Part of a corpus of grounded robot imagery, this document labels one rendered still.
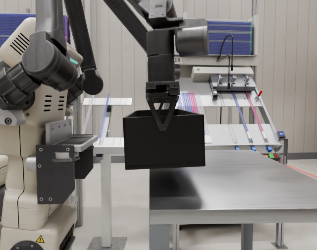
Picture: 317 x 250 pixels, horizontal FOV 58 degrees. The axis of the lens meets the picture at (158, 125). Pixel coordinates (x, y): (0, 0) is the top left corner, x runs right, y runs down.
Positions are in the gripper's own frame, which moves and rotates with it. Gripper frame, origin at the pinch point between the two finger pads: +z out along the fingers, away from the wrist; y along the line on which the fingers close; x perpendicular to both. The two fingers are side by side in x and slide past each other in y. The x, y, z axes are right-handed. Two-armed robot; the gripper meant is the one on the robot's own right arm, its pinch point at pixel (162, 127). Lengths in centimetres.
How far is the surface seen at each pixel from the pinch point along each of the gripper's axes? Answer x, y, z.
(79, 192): 62, 170, 64
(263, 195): -22.1, 1.6, 16.1
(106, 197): 34, 133, 57
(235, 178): -19.9, 15.5, 15.9
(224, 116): -125, 430, 19
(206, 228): -40, 162, 95
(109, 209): 32, 133, 66
